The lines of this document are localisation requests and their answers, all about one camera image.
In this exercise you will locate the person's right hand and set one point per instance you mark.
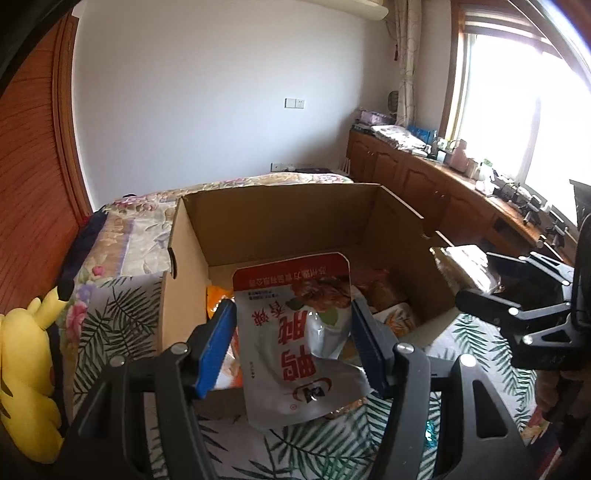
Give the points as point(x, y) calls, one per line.
point(549, 392)

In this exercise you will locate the clear plastic bottle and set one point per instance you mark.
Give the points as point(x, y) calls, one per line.
point(485, 173)

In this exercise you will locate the yellow plush toy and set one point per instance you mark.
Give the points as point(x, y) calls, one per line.
point(25, 369)

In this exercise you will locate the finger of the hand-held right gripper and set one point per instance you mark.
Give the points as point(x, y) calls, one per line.
point(489, 304)
point(521, 265)

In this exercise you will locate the red and white snack pouch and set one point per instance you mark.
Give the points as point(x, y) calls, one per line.
point(295, 350)

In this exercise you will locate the patterned curtain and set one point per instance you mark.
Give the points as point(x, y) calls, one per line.
point(406, 64)

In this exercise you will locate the beige printed snack packet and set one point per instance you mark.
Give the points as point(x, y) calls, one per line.
point(346, 408)

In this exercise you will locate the white air conditioner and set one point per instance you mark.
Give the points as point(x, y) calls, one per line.
point(360, 7)

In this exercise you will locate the wooden framed window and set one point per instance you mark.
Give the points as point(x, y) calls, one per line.
point(526, 92)

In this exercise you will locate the white wall switch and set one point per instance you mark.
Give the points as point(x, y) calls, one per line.
point(294, 102)

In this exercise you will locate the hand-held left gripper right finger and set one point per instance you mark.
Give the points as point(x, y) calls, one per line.
point(371, 350)

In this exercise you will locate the pink jar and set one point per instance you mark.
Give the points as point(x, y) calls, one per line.
point(459, 158)

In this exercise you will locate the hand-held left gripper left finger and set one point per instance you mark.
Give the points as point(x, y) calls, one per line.
point(212, 350)

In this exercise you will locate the small blue snack packet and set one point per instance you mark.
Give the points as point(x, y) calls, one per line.
point(430, 434)

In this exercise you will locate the brown cardboard box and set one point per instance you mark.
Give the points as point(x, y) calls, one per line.
point(295, 221)

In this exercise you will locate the white wall outlet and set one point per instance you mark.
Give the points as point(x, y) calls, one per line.
point(277, 166)

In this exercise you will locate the purple box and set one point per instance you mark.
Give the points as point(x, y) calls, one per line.
point(371, 116)

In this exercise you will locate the black monitor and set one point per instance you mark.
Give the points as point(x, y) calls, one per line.
point(582, 203)

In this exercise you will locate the dark cloth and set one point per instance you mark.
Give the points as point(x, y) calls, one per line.
point(85, 249)

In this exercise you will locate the group of black devices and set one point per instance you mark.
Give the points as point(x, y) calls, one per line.
point(531, 212)

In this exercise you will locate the brown wooden headboard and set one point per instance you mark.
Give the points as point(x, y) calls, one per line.
point(37, 161)

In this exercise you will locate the clear tray of brown snacks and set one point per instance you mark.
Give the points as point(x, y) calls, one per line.
point(461, 267)

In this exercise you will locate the stack of printed papers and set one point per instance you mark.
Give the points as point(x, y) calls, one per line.
point(397, 136)

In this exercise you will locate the small round fan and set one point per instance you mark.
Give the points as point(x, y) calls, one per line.
point(393, 101)

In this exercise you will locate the leaf print blanket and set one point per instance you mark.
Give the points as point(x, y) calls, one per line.
point(323, 452)

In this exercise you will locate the long wooden cabinet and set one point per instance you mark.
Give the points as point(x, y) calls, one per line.
point(415, 184)

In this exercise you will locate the blue packs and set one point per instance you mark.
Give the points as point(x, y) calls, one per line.
point(422, 134)

